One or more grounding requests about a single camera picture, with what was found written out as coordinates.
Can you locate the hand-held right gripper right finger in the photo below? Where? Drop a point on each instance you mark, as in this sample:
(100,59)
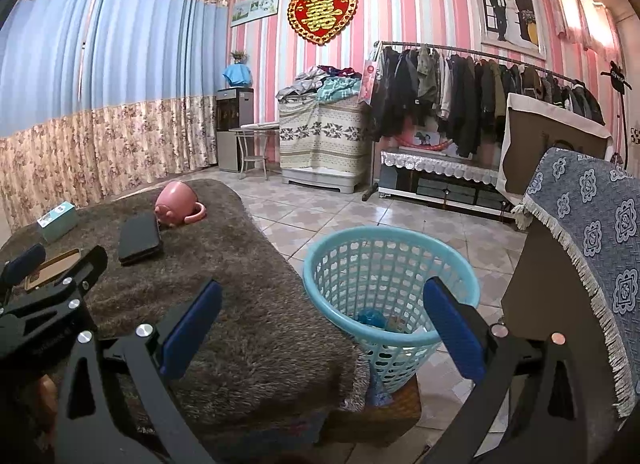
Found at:
(455,334)

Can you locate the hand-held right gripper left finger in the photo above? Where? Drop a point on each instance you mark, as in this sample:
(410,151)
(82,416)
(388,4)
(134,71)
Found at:
(192,329)

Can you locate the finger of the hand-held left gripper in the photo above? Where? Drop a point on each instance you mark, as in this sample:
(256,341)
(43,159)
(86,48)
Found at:
(25,259)
(80,269)

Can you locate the blue plastic bag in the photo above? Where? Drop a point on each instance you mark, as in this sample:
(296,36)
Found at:
(371,318)

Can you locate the light blue plastic basket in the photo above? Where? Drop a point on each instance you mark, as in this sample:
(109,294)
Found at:
(325,269)

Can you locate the teal tissue box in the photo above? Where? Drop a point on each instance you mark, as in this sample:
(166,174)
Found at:
(56,221)

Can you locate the brown shaggy rug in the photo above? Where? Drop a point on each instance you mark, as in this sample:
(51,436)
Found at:
(250,319)

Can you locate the black flat case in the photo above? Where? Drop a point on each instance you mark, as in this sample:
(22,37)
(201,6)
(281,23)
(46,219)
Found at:
(140,239)

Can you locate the brown sofa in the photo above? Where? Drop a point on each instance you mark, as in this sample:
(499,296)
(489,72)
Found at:
(545,289)

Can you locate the wooden coffee table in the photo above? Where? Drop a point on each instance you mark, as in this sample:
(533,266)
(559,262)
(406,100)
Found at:
(390,414)

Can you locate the low television cabinet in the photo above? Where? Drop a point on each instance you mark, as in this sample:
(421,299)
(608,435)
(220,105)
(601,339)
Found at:
(440,191)

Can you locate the blue patterned fringed cloth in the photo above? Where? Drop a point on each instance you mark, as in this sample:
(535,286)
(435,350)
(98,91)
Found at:
(600,244)

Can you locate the white lace cloth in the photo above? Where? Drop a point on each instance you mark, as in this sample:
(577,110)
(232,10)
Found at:
(435,162)

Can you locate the metal stool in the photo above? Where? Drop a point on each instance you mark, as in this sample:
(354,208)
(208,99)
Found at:
(251,160)

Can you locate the grey plastic cabinet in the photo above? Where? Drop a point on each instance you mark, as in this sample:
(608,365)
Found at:
(320,182)

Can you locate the pink printed box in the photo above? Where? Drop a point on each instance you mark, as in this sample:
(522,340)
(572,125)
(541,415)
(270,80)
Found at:
(432,138)

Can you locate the blue floral curtain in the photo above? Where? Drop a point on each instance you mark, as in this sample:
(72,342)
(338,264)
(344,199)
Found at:
(110,74)

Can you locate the grey water dispenser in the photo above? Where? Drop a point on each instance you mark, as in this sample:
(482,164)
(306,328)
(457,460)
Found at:
(234,129)

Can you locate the brown armchair with white trim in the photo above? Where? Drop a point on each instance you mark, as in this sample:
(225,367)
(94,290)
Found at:
(540,144)

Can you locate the small folding table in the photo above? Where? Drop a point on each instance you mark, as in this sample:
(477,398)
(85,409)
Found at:
(260,126)

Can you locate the patterned cover cloth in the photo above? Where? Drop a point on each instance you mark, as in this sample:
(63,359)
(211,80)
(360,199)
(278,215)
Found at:
(320,134)

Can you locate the row of hanging clothes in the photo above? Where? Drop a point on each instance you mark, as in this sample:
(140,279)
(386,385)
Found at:
(465,99)

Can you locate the blue covered water bottle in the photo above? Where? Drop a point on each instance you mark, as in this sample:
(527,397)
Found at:
(237,75)

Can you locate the small potted plant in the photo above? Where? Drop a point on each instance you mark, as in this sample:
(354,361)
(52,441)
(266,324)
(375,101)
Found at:
(238,56)

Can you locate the pink hanging bag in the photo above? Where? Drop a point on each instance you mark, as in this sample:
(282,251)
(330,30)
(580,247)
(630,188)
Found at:
(368,82)

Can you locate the pile of folded clothes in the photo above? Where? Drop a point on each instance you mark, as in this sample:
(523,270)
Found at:
(320,82)

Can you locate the metal clothes rack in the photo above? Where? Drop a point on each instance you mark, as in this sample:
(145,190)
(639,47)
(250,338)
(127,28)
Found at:
(500,55)

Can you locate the black coat stand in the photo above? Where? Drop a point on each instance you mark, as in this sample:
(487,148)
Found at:
(619,79)

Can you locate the red gold heart decoration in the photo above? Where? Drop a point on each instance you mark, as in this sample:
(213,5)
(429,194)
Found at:
(322,12)

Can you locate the pink curtain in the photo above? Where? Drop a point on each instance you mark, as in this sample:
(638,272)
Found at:
(580,14)

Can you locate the landscape wall picture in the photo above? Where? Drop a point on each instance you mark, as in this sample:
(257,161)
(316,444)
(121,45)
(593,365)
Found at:
(255,7)

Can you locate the wall poster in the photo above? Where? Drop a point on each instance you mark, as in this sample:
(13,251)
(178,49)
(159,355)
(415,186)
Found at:
(510,9)

